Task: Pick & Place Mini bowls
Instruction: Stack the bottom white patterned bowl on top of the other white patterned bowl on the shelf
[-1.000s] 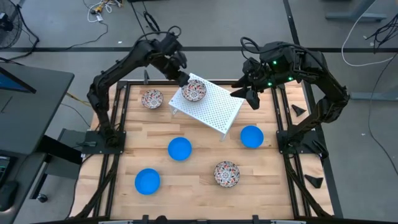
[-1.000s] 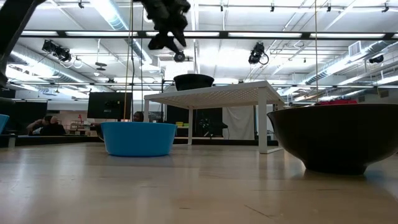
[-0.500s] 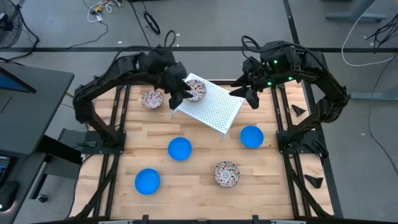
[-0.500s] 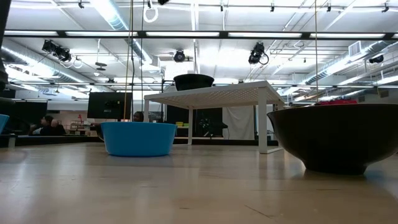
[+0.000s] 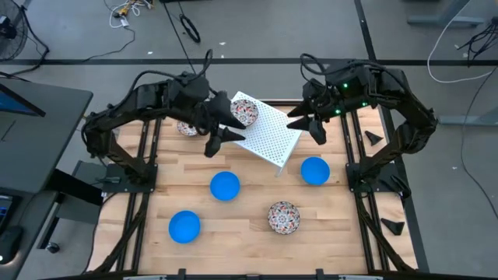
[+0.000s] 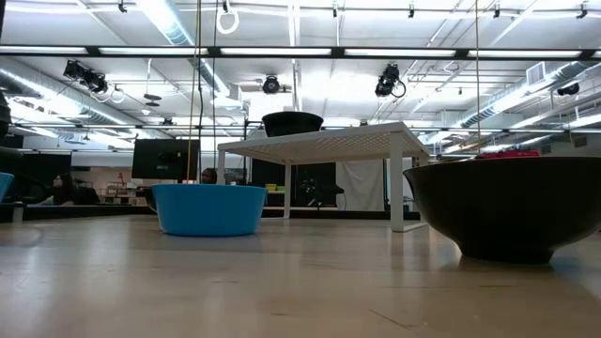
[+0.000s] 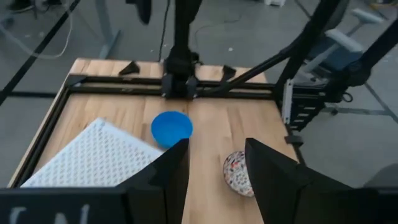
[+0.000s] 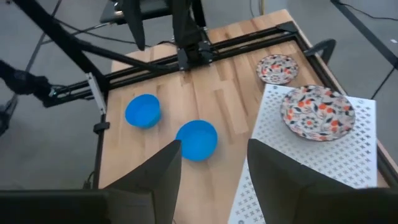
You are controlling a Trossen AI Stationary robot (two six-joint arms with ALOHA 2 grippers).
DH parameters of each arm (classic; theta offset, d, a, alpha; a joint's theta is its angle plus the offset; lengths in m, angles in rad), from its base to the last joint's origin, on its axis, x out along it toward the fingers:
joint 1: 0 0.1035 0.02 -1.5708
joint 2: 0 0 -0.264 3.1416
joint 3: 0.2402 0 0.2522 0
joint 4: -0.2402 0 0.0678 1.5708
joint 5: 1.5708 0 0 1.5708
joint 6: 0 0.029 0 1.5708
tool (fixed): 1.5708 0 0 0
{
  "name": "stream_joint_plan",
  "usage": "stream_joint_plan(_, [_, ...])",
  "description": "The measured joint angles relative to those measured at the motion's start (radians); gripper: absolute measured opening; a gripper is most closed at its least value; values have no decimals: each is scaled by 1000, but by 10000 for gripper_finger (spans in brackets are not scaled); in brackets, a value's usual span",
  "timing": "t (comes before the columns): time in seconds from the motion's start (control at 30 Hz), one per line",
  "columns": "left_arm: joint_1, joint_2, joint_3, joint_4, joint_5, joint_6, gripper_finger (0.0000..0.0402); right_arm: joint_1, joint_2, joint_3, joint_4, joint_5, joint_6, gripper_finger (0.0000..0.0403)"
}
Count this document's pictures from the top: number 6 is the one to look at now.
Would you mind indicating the floral pattern black bowl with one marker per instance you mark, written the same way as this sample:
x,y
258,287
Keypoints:
x,y
292,124
507,206

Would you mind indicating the blue plastic mini bowl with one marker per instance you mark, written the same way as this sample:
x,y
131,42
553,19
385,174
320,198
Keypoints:
x,y
209,209

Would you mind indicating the green potted plant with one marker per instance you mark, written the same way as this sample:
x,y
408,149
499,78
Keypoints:
x,y
311,188

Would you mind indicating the white perforated metal shelf rack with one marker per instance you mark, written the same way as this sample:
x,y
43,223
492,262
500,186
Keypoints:
x,y
328,141

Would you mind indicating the white hanging sheet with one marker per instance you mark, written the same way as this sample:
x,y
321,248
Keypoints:
x,y
361,185

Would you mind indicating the person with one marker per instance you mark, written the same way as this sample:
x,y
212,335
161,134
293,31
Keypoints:
x,y
66,190
209,176

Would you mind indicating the black overhead beam with lights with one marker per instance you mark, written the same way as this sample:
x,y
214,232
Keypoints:
x,y
338,52

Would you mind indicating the black computer monitor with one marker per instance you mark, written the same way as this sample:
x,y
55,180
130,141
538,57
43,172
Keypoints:
x,y
164,159

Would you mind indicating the red storage bin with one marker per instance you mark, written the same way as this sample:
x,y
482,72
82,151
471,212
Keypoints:
x,y
488,154
521,153

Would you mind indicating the blue container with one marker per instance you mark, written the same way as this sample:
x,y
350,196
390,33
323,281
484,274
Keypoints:
x,y
4,185

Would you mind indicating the black ceiling-mounted camera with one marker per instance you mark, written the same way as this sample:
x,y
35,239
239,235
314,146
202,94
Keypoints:
x,y
87,77
568,89
271,84
387,80

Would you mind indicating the black aluminium table frame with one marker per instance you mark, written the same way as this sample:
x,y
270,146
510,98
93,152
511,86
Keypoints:
x,y
94,212

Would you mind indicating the white short post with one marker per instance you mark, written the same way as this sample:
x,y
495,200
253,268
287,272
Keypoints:
x,y
18,214

